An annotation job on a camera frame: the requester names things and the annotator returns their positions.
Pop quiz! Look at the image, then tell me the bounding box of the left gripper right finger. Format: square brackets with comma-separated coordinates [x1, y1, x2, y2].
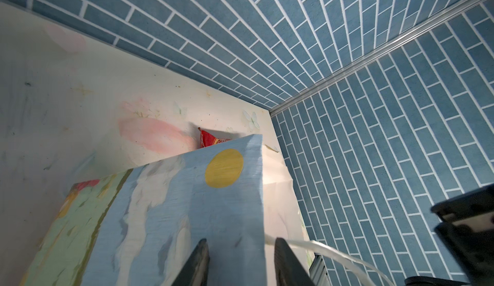
[274, 238, 315, 286]

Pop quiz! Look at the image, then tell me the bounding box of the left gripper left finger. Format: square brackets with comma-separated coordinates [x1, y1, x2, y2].
[172, 238, 210, 286]

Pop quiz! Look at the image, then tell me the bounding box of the red snack packet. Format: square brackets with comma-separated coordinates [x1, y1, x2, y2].
[198, 127, 230, 148]

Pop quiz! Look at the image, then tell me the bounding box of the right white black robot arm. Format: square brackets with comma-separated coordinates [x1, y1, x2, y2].
[405, 184, 493, 285]

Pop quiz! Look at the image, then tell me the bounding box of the floral paper gift bag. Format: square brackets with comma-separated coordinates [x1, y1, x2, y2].
[19, 133, 396, 286]

